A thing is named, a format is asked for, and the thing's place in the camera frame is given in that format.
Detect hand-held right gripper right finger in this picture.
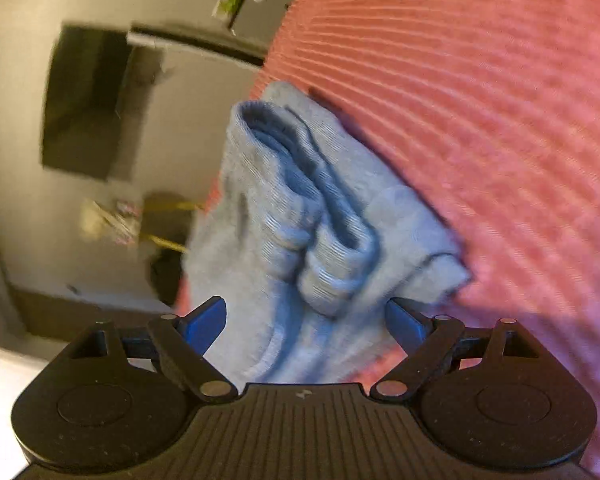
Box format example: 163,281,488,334
369,297,543,404

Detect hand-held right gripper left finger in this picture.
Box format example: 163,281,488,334
69,296,234,404

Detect grey pants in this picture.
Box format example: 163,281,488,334
181,80,472,387

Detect dark round object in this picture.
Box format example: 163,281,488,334
146,251,189,307

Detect round table with gold legs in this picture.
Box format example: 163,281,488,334
136,190,207,254

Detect low dark cabinet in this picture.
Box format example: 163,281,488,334
6,281,177,344

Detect clear plastic bag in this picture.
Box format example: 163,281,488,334
79,198,144,247

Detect white cabinet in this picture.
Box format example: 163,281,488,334
0,341,57,463

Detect pink ribbed blanket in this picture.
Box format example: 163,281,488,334
171,0,600,477

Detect black flat television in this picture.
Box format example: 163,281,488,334
40,24,132,182

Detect long dark shelf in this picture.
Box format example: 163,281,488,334
126,21,269,67

